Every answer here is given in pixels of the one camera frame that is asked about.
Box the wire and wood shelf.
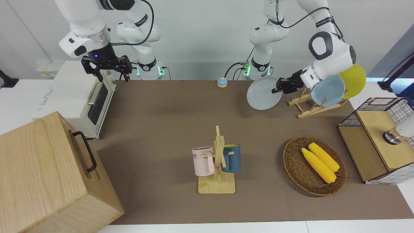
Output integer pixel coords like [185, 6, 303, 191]
[337, 97, 414, 185]

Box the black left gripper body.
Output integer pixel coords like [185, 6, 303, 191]
[280, 69, 307, 94]

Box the black box handle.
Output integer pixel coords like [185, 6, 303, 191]
[72, 131, 98, 173]

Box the silver cup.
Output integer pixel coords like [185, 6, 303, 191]
[383, 118, 414, 145]

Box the dark blue mug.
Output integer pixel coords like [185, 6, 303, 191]
[222, 144, 242, 173]

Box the toaster oven door handle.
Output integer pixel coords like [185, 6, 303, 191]
[87, 82, 104, 106]

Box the white wall outlet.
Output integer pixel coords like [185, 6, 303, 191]
[36, 65, 60, 78]

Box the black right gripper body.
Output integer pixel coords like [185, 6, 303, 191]
[81, 45, 133, 77]

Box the black camera stand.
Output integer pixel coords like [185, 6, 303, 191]
[0, 69, 19, 90]
[377, 53, 414, 93]

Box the gray plate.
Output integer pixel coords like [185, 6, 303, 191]
[246, 76, 285, 111]

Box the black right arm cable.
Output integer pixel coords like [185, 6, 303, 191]
[109, 0, 155, 46]

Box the wooden mug rack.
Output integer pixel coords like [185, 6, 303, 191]
[198, 125, 236, 195]

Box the yellow corn cob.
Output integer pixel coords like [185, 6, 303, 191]
[308, 142, 340, 172]
[301, 148, 337, 184]

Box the light blue plate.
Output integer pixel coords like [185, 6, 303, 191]
[310, 74, 346, 108]

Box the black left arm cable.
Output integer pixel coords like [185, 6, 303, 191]
[275, 0, 331, 29]

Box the wicker basket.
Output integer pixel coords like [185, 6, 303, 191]
[283, 136, 348, 197]

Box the wooden box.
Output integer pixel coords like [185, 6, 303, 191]
[0, 111, 125, 233]

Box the wooden plate rack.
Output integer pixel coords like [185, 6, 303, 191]
[288, 87, 350, 119]

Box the yellow plate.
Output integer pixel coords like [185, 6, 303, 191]
[338, 64, 367, 99]

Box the brown table mat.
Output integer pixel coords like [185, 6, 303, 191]
[87, 80, 414, 226]

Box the black base cable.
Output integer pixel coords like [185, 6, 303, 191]
[224, 61, 248, 81]

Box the white toaster oven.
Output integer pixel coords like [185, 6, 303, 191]
[31, 61, 117, 140]

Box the pink mug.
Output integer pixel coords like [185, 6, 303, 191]
[192, 146, 216, 177]

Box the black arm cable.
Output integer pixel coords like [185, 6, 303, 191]
[275, 0, 331, 29]
[109, 0, 155, 46]

